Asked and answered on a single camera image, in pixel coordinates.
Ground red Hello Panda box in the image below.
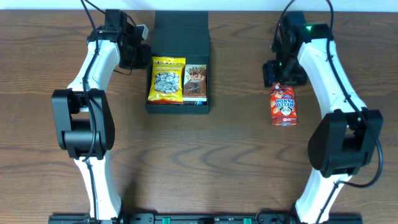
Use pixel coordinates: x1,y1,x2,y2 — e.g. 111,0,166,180
270,83,298,126

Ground brown Pocky box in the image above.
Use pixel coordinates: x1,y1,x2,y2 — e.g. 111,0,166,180
183,64,207,105

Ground black gift box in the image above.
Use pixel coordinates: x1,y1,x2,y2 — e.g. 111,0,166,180
145,11,210,114

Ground yellow snack bag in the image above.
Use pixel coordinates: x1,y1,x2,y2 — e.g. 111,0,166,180
147,57,186,105

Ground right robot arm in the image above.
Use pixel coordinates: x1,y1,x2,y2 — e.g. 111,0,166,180
262,11,383,223

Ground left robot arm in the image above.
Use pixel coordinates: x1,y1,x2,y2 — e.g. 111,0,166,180
49,9,150,223

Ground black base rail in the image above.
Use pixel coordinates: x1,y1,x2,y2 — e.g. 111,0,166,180
47,213,363,224

